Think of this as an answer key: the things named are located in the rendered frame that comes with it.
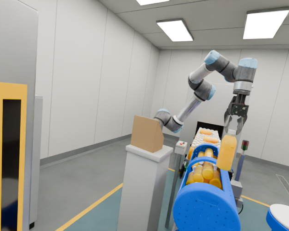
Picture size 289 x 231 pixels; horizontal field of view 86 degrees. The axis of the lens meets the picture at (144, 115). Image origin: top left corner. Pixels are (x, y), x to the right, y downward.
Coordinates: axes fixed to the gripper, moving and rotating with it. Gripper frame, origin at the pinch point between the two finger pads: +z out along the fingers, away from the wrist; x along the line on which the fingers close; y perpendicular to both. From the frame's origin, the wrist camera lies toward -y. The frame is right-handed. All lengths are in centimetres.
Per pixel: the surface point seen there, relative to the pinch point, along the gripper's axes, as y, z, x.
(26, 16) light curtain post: 78, -17, -34
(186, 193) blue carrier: 17.7, 30.8, -14.4
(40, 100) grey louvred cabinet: -7, 9, -161
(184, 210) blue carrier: 17.4, 38.9, -13.7
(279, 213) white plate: -23, 44, 36
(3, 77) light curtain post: 80, -8, -34
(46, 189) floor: -61, 147, -212
